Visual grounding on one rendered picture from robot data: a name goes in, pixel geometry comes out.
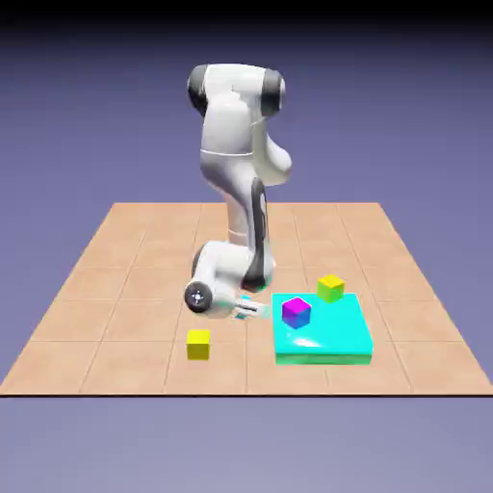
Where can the large cyan box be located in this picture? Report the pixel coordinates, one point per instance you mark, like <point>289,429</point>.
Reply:
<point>327,339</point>

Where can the small yellow cube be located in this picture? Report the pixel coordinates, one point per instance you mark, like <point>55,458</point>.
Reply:
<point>330,288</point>
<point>198,344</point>

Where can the small magenta cube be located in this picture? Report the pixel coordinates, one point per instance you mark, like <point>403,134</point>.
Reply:
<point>295,312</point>

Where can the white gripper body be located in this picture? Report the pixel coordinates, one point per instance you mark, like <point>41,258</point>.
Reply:
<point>251,307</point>

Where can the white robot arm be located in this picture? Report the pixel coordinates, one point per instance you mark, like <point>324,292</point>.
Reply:
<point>227,131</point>

